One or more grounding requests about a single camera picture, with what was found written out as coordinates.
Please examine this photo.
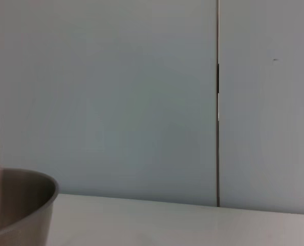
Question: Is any stainless steel mixing bowl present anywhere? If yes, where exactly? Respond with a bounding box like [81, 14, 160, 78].
[0, 167, 60, 246]

